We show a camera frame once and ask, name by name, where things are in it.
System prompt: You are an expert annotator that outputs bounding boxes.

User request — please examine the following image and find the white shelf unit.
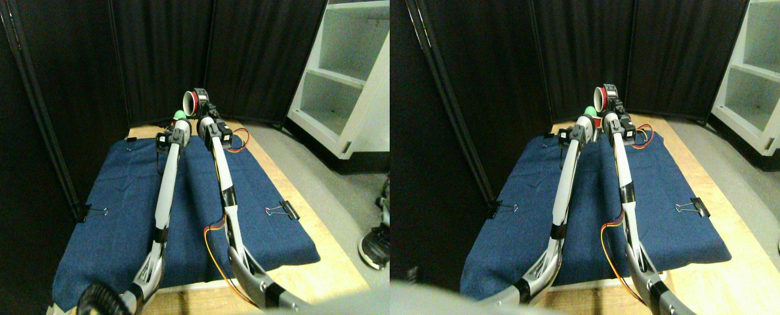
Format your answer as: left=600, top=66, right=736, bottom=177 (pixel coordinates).
left=287, top=2, right=390, bottom=160
left=711, top=0, right=780, bottom=157

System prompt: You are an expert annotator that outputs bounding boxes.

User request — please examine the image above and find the dark blue cloth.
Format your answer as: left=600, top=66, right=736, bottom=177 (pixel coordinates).
left=461, top=131, right=731, bottom=301
left=53, top=133, right=320, bottom=310

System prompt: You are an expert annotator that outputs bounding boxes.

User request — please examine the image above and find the curtain stand pole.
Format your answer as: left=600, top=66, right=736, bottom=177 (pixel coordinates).
left=0, top=0, right=89, bottom=222
left=408, top=0, right=497, bottom=205

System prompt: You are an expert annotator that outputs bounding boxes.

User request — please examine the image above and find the orange wire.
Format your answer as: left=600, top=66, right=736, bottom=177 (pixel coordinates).
left=203, top=213, right=260, bottom=306
left=632, top=124, right=655, bottom=150
left=600, top=210, right=650, bottom=305
left=228, top=127, right=251, bottom=154

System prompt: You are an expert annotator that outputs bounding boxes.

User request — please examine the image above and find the black ribbed hose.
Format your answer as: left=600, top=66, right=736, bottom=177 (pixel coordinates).
left=76, top=283, right=135, bottom=315
left=400, top=264, right=424, bottom=285

